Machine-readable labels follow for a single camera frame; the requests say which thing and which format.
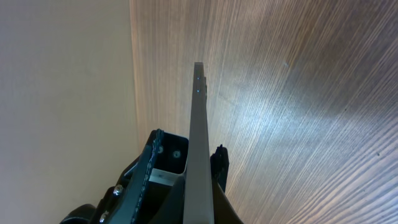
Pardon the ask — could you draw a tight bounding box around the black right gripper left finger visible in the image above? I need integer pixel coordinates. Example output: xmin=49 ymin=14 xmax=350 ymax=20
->
xmin=99 ymin=129 xmax=188 ymax=223

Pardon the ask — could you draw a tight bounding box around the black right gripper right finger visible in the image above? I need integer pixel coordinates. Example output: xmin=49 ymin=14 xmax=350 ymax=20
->
xmin=210 ymin=144 xmax=243 ymax=224

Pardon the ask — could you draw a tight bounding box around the teal screen Galaxy smartphone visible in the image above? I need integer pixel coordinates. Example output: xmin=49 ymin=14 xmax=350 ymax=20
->
xmin=183 ymin=62 xmax=215 ymax=224

